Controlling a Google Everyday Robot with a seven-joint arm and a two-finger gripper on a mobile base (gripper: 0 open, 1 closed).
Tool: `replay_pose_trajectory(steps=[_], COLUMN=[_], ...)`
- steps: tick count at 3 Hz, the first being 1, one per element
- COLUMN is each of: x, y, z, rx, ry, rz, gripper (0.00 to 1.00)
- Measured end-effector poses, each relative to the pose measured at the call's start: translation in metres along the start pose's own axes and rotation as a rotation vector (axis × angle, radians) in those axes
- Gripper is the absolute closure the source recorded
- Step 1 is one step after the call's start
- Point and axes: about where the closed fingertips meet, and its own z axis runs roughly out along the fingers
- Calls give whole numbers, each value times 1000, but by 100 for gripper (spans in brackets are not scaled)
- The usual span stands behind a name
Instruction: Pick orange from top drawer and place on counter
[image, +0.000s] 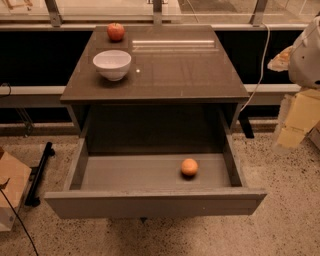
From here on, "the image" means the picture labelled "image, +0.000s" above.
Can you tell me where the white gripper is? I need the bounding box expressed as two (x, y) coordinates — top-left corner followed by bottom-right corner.
(267, 16), (320, 154)

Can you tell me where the orange fruit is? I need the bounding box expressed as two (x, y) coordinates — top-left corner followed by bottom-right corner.
(181, 158), (198, 176)

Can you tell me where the dark brown cabinet counter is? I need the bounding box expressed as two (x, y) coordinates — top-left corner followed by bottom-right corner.
(61, 26), (248, 127)

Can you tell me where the open grey top drawer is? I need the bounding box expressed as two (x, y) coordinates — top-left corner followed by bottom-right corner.
(45, 107), (267, 218)

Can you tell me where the cardboard box at right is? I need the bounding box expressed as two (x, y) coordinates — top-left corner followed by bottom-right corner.
(309, 122), (320, 149)

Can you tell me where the cardboard box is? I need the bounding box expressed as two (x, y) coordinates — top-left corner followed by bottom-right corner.
(0, 147), (31, 232)
(309, 122), (320, 149)

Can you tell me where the white ceramic bowl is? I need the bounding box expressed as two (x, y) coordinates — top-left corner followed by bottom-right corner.
(93, 50), (132, 81)

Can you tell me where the red apple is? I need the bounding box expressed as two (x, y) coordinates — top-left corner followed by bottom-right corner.
(107, 23), (125, 41)

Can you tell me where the black metal stand leg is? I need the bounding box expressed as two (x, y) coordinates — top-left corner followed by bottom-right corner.
(25, 142), (55, 207)

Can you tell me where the white cable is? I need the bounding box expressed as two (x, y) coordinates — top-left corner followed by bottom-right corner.
(239, 23), (271, 113)

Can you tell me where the black cable on floor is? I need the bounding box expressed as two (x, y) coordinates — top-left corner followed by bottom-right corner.
(0, 186), (40, 256)

